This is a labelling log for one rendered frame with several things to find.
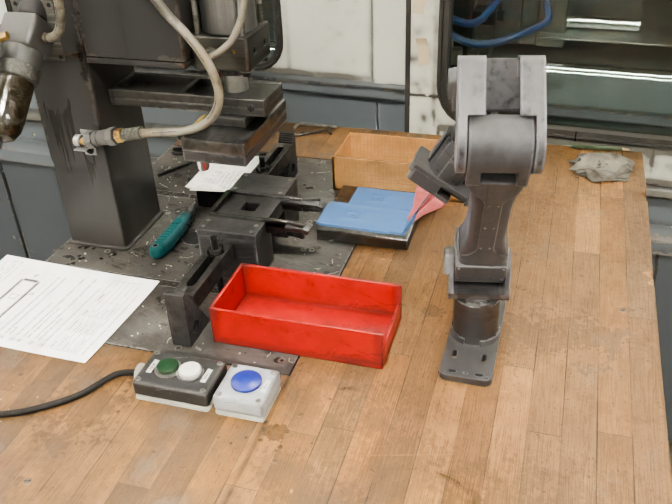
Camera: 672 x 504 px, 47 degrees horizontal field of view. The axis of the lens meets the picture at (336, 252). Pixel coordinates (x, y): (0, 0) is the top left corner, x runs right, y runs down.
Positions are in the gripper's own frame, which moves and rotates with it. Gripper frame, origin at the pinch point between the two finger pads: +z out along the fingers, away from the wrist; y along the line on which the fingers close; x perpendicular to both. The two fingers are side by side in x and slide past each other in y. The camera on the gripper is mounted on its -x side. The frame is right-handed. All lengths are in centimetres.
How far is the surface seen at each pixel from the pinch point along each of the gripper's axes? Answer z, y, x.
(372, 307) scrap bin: 9.8, -1.9, 12.2
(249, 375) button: 14.1, 8.3, 33.0
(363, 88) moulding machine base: 14, 19, -61
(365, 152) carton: 14.2, 11.2, -36.3
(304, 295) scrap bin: 14.9, 7.3, 12.2
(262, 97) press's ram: -3.4, 28.6, 1.2
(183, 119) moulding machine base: 50, 55, -65
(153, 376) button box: 21.3, 18.7, 35.4
